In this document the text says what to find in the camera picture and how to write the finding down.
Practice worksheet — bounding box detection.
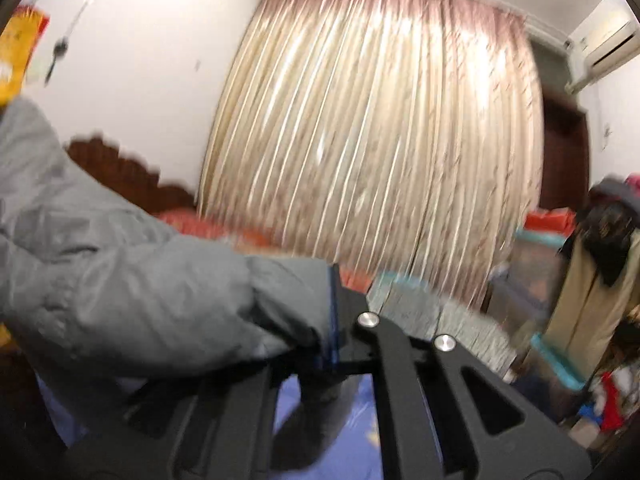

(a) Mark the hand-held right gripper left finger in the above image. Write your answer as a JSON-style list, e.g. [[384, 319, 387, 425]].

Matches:
[[65, 367, 275, 480]]

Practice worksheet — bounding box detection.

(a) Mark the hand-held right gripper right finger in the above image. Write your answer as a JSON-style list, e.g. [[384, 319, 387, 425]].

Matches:
[[328, 264, 592, 480]]

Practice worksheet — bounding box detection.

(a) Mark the grey padded jacket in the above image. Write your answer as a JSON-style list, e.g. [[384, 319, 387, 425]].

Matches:
[[0, 95, 366, 467]]

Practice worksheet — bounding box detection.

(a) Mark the pile of colourful clothes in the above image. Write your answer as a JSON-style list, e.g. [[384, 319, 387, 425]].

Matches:
[[565, 320, 640, 456]]

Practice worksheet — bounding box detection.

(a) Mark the red patchwork quilt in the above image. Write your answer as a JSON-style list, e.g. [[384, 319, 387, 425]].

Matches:
[[155, 207, 518, 376]]

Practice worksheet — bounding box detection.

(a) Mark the blue printed bed sheet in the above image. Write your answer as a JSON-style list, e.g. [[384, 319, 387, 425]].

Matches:
[[35, 370, 443, 480]]

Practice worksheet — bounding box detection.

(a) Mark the beige striped curtain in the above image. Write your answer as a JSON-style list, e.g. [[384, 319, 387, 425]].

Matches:
[[197, 0, 546, 311]]

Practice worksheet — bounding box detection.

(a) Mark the clear plastic storage box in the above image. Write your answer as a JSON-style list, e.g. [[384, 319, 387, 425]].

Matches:
[[510, 227, 576, 291], [487, 280, 588, 421]]

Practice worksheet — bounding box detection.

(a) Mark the carved wooden headboard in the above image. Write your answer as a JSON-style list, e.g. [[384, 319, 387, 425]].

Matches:
[[64, 132, 199, 217]]

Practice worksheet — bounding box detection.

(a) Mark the dark wooden door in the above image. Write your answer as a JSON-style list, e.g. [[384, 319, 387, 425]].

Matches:
[[540, 85, 592, 217]]

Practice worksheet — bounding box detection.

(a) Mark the dark hanging garment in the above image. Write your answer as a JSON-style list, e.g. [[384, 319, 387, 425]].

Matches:
[[575, 175, 640, 283]]

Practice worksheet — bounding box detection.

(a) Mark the white air conditioner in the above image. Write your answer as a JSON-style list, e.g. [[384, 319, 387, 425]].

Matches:
[[565, 0, 640, 95]]

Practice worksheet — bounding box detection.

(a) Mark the dark wall hanging item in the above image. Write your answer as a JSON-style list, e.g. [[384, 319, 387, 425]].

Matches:
[[44, 0, 96, 86]]

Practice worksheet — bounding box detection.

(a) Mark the yellow and red wall poster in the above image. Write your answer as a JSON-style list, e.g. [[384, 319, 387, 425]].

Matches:
[[0, 4, 51, 107]]

